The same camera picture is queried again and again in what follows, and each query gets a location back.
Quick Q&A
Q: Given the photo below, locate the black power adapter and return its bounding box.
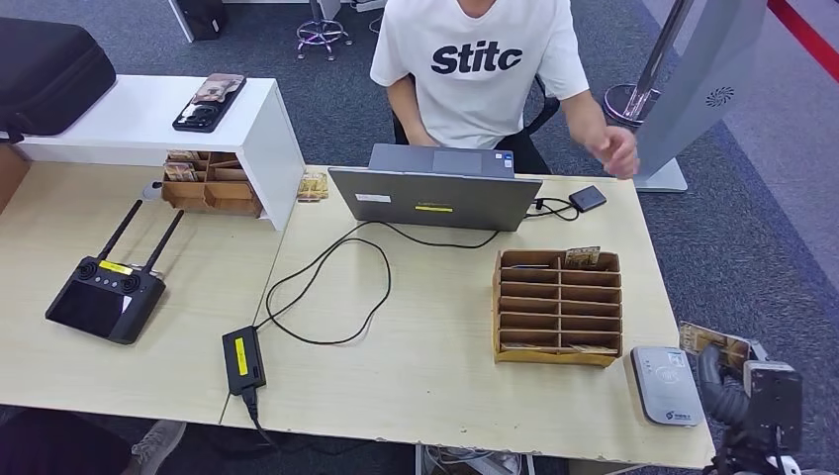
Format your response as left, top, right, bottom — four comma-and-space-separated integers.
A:
221, 325, 268, 396

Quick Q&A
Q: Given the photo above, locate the wooden slotted card organizer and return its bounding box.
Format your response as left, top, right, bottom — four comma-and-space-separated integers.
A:
491, 248, 622, 368

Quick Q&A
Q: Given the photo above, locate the black cabinet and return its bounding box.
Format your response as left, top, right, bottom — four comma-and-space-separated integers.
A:
168, 0, 231, 43

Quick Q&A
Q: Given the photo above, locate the black laptop power cable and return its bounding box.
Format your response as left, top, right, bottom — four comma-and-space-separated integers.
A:
253, 220, 503, 346

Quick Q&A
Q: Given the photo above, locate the black mains cable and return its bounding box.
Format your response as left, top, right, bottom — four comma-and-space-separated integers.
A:
240, 385, 280, 447

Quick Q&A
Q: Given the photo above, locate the grey shoe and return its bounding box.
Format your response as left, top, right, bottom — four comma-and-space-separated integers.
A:
128, 419, 188, 475

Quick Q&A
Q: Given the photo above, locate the person's left hand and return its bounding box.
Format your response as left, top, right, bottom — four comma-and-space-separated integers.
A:
585, 126, 640, 180

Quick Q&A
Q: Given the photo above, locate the chrome stool base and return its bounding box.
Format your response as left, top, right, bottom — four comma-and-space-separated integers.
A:
295, 0, 354, 63

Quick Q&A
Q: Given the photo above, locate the white desk shelf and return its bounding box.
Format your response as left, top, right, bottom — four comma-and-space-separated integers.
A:
13, 73, 308, 232

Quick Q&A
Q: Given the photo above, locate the black remote controller with antennas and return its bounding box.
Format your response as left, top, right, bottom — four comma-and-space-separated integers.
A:
44, 198, 186, 345

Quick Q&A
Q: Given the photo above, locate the black external drive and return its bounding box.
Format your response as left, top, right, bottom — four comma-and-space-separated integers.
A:
567, 184, 608, 214

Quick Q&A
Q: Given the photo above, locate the black smartphone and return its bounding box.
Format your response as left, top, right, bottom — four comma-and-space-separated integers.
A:
171, 73, 248, 135

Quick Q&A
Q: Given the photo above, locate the grey card reader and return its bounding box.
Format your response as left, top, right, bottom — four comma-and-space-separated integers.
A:
630, 345, 707, 428

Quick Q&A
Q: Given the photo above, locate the person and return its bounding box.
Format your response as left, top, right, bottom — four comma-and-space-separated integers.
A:
368, 0, 640, 179

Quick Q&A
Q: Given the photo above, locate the stack of patterned cards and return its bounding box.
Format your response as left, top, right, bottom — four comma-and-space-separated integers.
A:
296, 171, 329, 203

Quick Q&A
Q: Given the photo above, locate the white cable bundle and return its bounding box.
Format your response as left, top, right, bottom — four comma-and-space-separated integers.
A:
419, 445, 525, 475

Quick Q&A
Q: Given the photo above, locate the black carrying case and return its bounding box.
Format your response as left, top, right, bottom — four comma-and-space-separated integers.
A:
0, 17, 118, 144

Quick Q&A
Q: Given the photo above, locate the small wooden compartment box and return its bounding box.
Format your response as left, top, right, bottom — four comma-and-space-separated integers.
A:
160, 150, 265, 219

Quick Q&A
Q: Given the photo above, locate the chrome stanchion post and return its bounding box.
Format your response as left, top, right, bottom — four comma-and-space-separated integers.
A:
603, 0, 697, 127

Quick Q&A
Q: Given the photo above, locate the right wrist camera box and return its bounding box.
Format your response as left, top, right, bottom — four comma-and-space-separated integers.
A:
742, 339, 805, 455

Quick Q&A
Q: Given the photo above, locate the black drive cable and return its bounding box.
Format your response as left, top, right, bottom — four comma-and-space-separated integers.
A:
523, 196, 582, 223

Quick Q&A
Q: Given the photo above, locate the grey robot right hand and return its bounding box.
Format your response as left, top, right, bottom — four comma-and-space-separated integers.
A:
696, 340, 750, 389

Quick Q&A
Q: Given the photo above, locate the red barrier belt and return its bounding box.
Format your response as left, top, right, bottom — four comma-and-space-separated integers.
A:
765, 0, 839, 85

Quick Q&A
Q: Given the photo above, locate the grey laptop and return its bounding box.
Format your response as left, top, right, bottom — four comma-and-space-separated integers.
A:
327, 142, 543, 233

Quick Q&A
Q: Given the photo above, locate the grey kiosk stand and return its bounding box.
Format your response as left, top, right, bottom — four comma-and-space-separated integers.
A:
632, 0, 768, 194

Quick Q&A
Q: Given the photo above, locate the person's leg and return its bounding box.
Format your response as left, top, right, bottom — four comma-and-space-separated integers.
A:
0, 409, 136, 475

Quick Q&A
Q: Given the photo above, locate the hotel room key card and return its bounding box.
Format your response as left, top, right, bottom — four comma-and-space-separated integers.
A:
564, 245, 602, 270

